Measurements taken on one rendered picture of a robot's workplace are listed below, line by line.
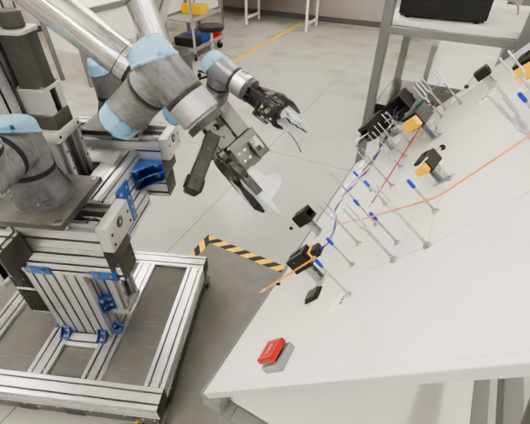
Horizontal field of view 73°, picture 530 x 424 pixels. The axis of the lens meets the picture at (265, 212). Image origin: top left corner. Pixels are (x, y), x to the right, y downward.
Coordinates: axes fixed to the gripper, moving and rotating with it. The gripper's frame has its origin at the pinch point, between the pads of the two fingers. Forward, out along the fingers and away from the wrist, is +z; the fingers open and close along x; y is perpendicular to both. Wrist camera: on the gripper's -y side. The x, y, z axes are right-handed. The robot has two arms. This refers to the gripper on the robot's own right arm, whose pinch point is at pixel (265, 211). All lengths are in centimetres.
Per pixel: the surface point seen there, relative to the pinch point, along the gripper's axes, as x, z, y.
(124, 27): 473, -200, 121
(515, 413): -15, 62, 10
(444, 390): 7, 71, 8
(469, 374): -35.8, 18.9, -2.3
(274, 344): -0.1, 20.8, -15.3
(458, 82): 191, 85, 259
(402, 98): 41, 14, 73
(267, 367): -0.8, 22.7, -19.1
